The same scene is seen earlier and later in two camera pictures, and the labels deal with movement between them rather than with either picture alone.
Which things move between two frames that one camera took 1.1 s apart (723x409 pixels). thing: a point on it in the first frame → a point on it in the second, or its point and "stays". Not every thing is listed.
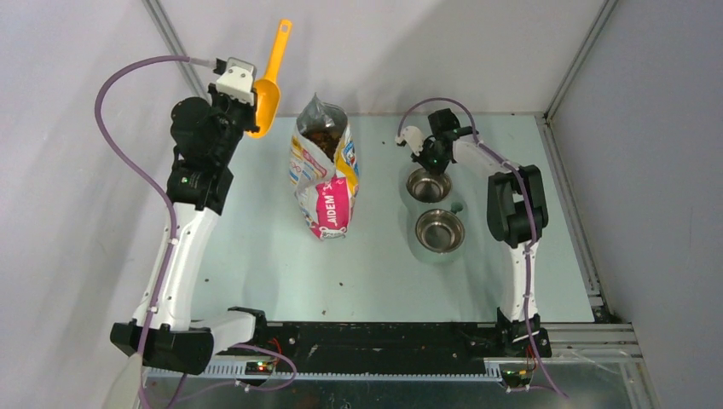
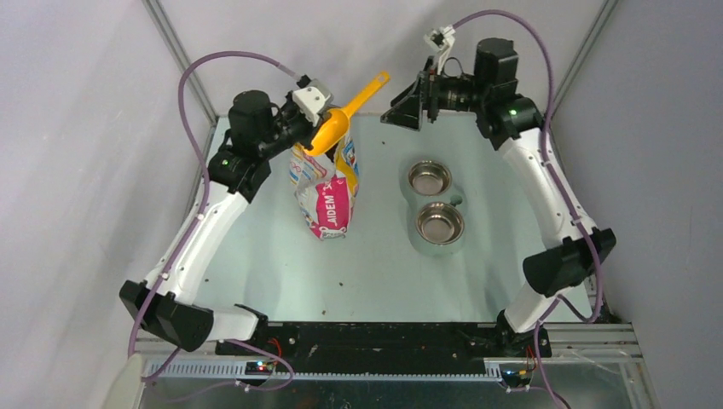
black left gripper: [249, 110] → [309, 129]
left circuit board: [260, 368] stays
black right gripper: [420, 159] → [408, 107]
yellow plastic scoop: [267, 90] → [333, 126]
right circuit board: [516, 377] stays
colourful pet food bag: [325, 169] stays
